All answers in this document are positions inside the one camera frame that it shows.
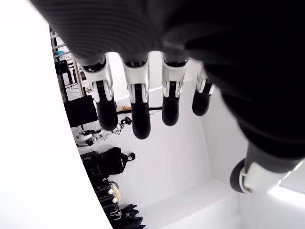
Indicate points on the beige round bag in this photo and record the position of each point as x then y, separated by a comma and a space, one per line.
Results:
114, 190

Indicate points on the black monitor screen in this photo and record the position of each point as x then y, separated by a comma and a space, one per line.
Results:
79, 112

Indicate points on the black backpack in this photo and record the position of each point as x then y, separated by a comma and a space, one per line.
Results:
114, 162

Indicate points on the dark folded bags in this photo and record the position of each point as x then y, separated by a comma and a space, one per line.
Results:
131, 217

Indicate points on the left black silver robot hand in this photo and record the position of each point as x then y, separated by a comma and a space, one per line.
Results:
214, 35

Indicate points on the white standing humanoid robot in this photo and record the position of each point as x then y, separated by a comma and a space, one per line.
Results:
87, 138

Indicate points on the stacked black cases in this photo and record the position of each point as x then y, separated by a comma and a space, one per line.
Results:
93, 164

